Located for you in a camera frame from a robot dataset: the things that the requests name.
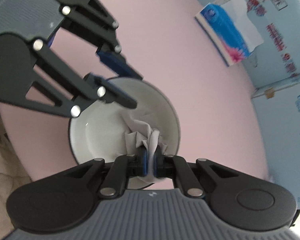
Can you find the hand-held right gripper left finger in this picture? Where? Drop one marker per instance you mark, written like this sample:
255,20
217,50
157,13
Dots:
144,163

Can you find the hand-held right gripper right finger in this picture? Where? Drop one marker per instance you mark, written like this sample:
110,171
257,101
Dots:
158,166

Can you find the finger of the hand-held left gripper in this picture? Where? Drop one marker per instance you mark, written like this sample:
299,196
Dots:
120,65
115,93

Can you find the white bowl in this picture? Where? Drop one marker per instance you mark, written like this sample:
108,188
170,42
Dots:
102,135

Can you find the blue floral tissue box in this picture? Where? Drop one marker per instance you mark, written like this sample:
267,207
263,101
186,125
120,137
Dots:
220,25

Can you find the light blue board white script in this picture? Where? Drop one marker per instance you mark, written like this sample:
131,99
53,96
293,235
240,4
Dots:
285,135

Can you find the white tissue sheet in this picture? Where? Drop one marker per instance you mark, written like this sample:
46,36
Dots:
247,30

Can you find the light blue board red print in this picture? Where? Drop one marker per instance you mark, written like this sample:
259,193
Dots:
270,60

